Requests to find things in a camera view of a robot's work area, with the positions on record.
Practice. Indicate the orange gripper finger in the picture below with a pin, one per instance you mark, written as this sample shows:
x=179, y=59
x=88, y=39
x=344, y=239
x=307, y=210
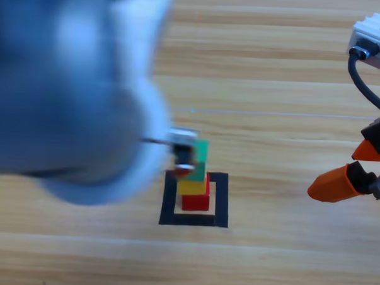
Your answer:
x=183, y=172
x=336, y=185
x=367, y=153

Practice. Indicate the yellow wooden cube block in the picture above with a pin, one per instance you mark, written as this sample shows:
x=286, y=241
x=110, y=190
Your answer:
x=191, y=187

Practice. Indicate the green wooden cube block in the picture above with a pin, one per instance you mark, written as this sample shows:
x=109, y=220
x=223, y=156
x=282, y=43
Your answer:
x=202, y=158

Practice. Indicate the red wooden cube block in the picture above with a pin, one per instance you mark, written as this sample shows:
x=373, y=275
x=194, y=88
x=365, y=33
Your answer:
x=196, y=202

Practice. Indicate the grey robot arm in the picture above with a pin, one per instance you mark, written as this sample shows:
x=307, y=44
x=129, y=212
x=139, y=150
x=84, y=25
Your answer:
x=69, y=80

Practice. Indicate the black tape rectangle outline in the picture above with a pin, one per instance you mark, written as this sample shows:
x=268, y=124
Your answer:
x=169, y=208

